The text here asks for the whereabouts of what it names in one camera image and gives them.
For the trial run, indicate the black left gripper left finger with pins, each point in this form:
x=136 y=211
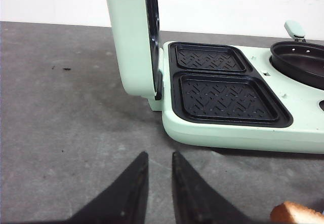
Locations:
x=124 y=201

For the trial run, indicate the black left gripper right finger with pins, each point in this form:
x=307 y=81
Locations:
x=197 y=202

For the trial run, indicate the mint green breakfast maker lid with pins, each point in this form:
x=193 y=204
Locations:
x=135 y=28

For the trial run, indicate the mint green breakfast maker base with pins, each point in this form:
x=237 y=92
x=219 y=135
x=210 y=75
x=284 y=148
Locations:
x=233 y=97

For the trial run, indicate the black frying pan green handle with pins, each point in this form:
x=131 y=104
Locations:
x=298 y=59

